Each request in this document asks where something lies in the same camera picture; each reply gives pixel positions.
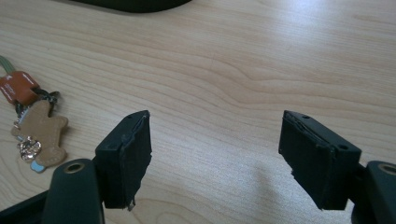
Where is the dark metal key ring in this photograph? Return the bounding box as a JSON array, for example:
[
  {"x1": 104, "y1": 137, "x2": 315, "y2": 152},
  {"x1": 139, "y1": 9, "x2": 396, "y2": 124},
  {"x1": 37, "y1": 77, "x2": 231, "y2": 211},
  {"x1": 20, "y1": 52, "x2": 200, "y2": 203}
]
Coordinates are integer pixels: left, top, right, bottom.
[{"x1": 14, "y1": 88, "x2": 62, "y2": 117}]

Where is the orange leather tag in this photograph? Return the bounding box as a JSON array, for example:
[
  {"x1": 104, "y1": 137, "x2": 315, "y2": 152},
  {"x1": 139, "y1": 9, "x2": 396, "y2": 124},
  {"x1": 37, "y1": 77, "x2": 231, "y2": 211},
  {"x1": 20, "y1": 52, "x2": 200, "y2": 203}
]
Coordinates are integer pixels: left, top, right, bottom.
[{"x1": 0, "y1": 70, "x2": 41, "y2": 105}]

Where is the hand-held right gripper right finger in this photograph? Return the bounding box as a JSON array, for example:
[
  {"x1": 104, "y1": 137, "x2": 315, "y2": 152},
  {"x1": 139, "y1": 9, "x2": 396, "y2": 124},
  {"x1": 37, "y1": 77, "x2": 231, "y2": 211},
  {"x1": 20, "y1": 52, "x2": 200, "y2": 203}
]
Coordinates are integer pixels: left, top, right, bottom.
[{"x1": 277, "y1": 109, "x2": 362, "y2": 211}]

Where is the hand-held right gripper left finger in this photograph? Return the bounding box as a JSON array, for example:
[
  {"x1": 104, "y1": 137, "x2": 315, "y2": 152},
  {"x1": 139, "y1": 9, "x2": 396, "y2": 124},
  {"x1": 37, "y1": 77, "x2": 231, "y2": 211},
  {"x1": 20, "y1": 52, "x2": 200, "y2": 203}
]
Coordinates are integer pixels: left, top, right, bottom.
[{"x1": 94, "y1": 109, "x2": 153, "y2": 212}]

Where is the dark rounded object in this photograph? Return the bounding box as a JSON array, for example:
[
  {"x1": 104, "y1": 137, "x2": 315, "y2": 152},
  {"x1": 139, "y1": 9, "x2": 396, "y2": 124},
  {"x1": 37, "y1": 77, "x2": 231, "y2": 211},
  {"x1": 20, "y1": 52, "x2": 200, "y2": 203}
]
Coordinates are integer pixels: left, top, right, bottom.
[{"x1": 69, "y1": 0, "x2": 193, "y2": 14}]

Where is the tan figure-shaped charm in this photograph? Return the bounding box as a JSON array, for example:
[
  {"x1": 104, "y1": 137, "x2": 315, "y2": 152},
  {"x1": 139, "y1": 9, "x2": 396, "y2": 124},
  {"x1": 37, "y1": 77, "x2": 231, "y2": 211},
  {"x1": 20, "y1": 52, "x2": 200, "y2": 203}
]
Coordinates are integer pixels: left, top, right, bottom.
[{"x1": 10, "y1": 100, "x2": 69, "y2": 168}]

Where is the light blue charm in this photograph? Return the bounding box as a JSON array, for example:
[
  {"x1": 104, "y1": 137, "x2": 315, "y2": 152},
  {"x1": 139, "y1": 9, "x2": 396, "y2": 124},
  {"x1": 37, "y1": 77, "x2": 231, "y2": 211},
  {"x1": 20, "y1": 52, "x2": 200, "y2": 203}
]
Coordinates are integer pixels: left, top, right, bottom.
[{"x1": 30, "y1": 161, "x2": 47, "y2": 174}]

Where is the green strap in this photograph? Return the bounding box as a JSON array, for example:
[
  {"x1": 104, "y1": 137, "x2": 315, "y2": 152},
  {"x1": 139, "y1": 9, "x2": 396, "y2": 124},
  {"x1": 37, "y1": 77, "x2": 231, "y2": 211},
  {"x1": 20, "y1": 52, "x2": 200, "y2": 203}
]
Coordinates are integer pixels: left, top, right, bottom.
[{"x1": 0, "y1": 55, "x2": 16, "y2": 76}]

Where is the shiny metal charm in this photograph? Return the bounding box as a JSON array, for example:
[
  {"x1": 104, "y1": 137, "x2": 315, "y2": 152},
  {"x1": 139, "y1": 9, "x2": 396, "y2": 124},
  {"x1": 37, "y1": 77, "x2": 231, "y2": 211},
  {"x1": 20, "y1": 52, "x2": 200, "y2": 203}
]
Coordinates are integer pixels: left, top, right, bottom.
[{"x1": 17, "y1": 135, "x2": 42, "y2": 162}]

